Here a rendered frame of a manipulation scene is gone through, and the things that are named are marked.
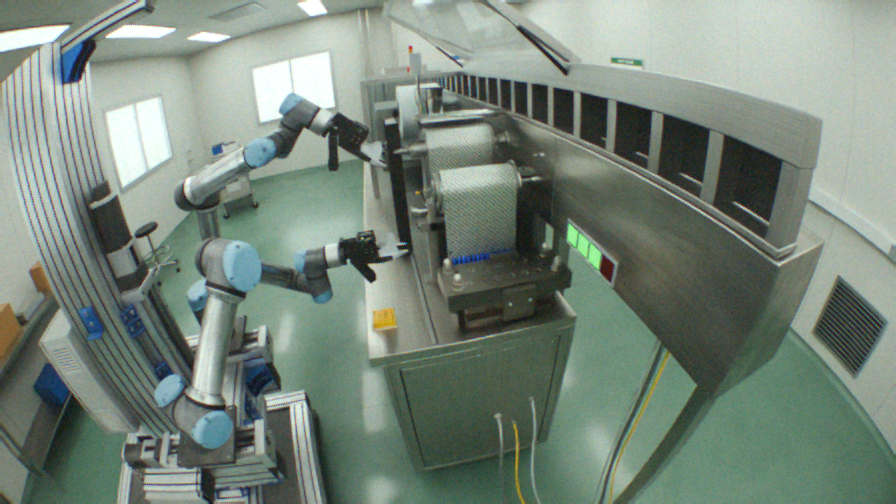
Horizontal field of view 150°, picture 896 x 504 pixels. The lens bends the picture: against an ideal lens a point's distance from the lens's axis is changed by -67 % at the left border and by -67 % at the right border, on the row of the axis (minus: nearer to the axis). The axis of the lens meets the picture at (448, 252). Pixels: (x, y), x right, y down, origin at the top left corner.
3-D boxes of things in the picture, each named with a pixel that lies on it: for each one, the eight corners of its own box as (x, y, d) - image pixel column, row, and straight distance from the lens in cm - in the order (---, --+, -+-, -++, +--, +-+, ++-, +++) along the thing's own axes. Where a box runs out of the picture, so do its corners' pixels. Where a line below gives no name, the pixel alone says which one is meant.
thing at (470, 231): (448, 261, 122) (444, 210, 114) (514, 250, 128) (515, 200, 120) (448, 262, 122) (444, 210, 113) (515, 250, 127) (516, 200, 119)
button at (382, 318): (373, 316, 123) (372, 310, 121) (394, 312, 122) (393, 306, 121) (374, 329, 117) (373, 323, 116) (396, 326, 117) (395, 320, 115)
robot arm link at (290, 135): (256, 153, 111) (271, 121, 106) (273, 143, 120) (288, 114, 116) (276, 167, 108) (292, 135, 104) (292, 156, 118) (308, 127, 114)
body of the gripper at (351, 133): (371, 133, 105) (335, 112, 104) (355, 158, 107) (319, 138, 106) (371, 129, 113) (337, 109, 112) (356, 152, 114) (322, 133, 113)
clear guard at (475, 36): (387, 15, 199) (387, 14, 199) (468, 59, 203) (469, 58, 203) (409, -42, 96) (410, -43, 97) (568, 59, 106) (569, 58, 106)
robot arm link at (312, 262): (301, 268, 126) (294, 245, 122) (331, 262, 124) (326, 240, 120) (298, 280, 119) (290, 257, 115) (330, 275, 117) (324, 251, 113)
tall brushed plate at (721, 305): (427, 118, 336) (425, 87, 333) (457, 116, 341) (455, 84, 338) (703, 407, 73) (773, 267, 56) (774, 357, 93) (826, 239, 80)
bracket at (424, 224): (423, 277, 138) (414, 200, 124) (439, 274, 138) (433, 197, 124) (425, 284, 134) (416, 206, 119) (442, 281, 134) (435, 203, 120)
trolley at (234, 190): (222, 205, 643) (207, 147, 624) (253, 194, 643) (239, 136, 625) (224, 221, 555) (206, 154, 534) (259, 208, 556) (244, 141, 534)
